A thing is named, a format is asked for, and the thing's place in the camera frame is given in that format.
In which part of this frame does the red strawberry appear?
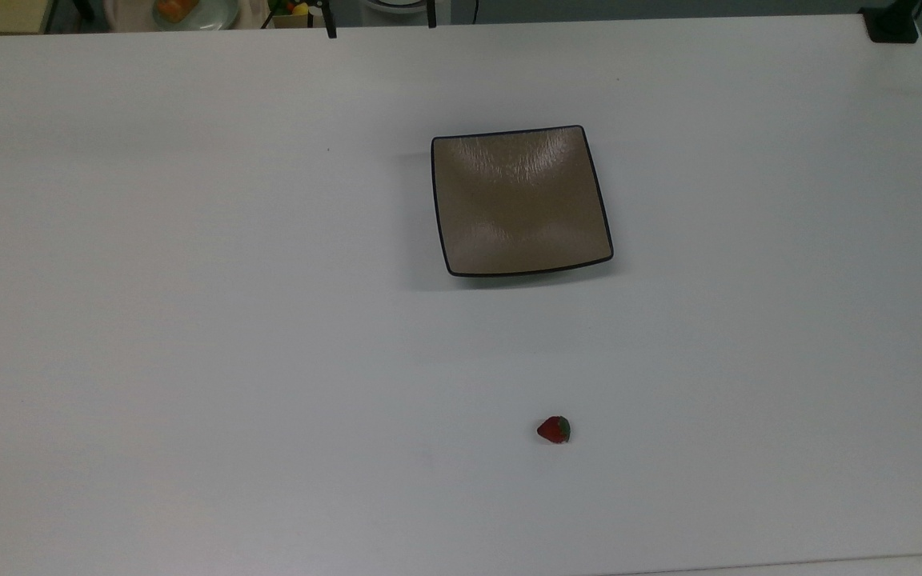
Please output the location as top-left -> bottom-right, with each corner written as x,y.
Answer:
536,415 -> 572,445

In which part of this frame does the square beige ceramic plate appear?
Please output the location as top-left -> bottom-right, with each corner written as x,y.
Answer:
430,125 -> 615,279

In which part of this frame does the white round object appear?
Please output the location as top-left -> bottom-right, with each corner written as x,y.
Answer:
360,0 -> 452,18

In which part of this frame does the box with colourful fruits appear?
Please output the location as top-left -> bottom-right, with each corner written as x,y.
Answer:
263,0 -> 326,30

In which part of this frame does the black table clamp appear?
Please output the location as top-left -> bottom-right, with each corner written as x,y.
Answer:
860,0 -> 922,44

